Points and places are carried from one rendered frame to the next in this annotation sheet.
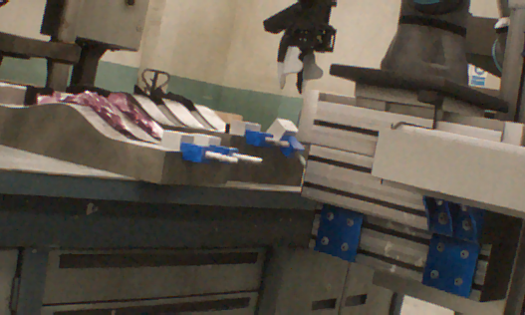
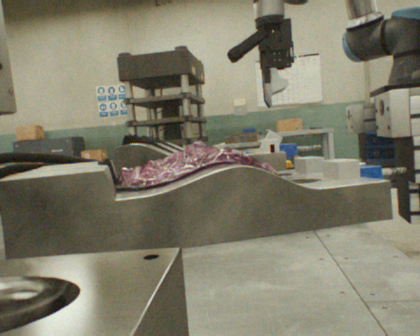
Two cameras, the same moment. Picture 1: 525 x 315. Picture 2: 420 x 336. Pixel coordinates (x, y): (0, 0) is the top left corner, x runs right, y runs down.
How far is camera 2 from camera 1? 1.09 m
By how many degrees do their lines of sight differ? 32
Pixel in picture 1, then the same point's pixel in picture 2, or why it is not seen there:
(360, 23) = (34, 78)
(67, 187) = not seen: hidden behind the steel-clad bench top
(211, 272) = not seen: hidden behind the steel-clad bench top
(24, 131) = (182, 221)
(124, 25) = not seen: outside the picture
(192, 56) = not seen: outside the picture
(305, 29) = (277, 50)
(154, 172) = (383, 209)
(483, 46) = (146, 72)
